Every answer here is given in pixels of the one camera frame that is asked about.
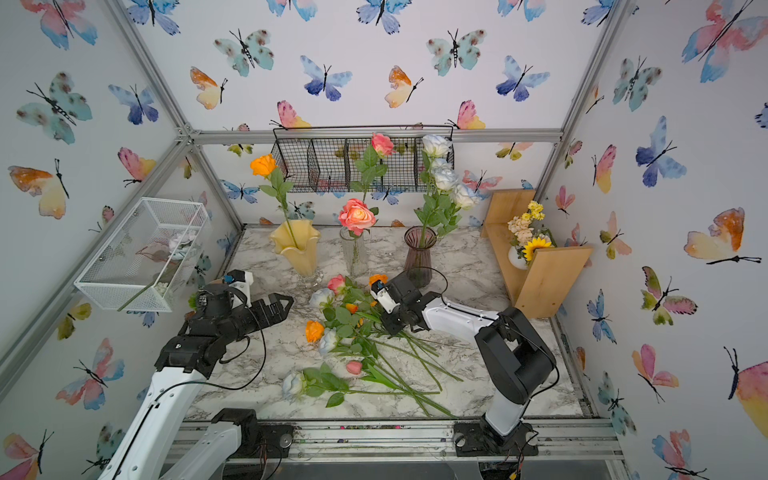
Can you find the clear ribbed glass vase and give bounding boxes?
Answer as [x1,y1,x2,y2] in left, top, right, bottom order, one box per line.
[339,227,368,277]

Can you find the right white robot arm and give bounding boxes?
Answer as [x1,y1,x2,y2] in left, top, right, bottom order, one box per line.
[370,271,559,447]

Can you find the sunflower bouquet in white vase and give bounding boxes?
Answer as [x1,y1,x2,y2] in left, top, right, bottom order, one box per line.
[507,201,557,270]

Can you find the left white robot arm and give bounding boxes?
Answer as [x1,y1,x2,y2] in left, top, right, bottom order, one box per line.
[100,282,294,479]

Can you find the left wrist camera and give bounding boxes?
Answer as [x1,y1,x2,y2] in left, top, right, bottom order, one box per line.
[222,270,254,307]

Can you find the pink rose lower small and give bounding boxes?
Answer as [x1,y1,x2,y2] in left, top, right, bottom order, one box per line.
[345,360,363,376]

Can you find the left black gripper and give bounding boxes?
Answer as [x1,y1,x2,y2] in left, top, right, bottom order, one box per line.
[219,293,293,345]

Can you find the green succulent in pink pot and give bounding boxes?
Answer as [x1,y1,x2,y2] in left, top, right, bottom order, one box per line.
[188,292,199,311]

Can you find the white mesh wall basket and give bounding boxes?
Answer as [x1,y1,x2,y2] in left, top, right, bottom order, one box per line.
[74,197,210,313]

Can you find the purple ribbed glass vase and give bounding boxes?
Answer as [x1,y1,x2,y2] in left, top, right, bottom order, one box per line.
[404,226,437,288]

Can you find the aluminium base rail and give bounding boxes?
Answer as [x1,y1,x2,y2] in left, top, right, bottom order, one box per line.
[173,418,625,464]

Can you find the yellow wavy glass vase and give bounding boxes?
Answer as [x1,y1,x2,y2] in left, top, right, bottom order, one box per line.
[269,219,321,277]

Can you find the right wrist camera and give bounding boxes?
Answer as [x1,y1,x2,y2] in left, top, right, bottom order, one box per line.
[370,280,399,314]

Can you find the pink rose pile top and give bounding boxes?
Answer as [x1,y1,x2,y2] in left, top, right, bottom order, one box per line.
[338,199,377,235]

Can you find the black wire wall basket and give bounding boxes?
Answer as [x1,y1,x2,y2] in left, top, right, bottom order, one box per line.
[272,123,455,193]

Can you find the wooden corner shelf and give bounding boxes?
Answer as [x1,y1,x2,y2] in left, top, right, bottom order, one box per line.
[481,189,593,319]

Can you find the orange rose pile top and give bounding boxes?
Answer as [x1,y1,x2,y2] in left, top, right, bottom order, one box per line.
[369,274,389,286]

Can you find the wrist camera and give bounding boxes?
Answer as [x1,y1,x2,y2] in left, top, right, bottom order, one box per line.
[370,280,399,314]
[222,270,254,307]

